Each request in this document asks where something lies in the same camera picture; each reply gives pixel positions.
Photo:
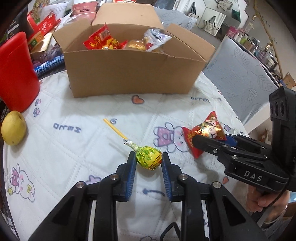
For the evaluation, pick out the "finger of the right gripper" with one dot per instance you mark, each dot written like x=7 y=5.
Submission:
x=231 y=140
x=220 y=149

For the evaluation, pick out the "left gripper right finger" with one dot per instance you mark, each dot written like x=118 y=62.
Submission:
x=209 y=211

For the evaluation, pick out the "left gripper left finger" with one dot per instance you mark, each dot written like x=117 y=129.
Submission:
x=70 y=218

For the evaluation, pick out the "small red candy packet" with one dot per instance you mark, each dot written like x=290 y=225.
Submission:
x=210 y=128

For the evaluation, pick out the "yellow green lollipop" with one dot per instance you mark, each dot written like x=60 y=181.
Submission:
x=146 y=156

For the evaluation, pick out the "silver purple snack bag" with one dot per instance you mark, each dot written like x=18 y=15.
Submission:
x=153 y=39

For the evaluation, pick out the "round yellow cracker pack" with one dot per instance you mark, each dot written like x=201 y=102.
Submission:
x=135 y=45

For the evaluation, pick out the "red yellow snack bag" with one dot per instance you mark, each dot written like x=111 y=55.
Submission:
x=103 y=40

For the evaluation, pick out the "right hand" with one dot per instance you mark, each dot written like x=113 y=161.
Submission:
x=256 y=202

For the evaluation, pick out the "near grey chair cover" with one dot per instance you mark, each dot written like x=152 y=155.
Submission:
x=241 y=79

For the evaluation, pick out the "grey chair cover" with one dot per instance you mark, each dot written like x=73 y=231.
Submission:
x=241 y=79
x=168 y=17

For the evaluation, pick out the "white quilted tablecloth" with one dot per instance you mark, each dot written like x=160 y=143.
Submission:
x=68 y=141

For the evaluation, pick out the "brown cardboard box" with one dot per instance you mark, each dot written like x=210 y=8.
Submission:
x=104 y=72

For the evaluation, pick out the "yellow pear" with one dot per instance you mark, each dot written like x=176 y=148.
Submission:
x=13 y=128

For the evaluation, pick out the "far grey chair cover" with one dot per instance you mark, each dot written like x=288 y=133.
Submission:
x=168 y=17

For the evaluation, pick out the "red cylindrical canister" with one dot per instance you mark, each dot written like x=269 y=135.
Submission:
x=19 y=83

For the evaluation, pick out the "blue white tube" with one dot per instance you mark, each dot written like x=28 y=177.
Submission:
x=49 y=66

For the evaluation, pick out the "red foil packet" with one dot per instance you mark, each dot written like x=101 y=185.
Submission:
x=45 y=26

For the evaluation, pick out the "pink paper cup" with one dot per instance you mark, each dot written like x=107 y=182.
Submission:
x=86 y=9

